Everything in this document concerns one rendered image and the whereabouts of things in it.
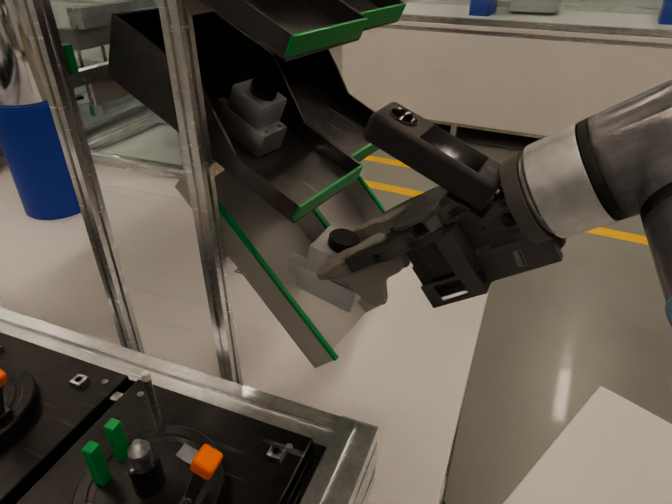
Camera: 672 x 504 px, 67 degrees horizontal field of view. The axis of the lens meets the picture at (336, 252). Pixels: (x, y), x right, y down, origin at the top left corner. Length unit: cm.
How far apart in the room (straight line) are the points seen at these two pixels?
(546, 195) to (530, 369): 182
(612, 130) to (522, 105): 383
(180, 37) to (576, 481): 68
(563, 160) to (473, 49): 383
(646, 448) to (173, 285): 82
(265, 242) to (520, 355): 169
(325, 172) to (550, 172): 30
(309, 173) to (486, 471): 138
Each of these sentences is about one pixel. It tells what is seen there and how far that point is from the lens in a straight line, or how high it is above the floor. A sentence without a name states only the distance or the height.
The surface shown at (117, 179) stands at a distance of 157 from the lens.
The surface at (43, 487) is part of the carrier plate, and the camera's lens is 63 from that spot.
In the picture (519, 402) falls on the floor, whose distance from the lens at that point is 203.
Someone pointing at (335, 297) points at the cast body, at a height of 113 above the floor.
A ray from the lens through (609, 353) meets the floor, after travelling 238.
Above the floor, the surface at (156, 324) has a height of 86.
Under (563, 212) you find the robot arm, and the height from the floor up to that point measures 128.
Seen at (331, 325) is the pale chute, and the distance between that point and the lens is 67.
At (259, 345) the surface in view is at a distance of 87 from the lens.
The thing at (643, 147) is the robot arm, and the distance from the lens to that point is 36.
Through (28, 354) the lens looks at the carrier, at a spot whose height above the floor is 97.
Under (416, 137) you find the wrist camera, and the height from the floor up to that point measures 131.
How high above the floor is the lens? 144
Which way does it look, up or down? 32 degrees down
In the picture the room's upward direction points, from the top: straight up
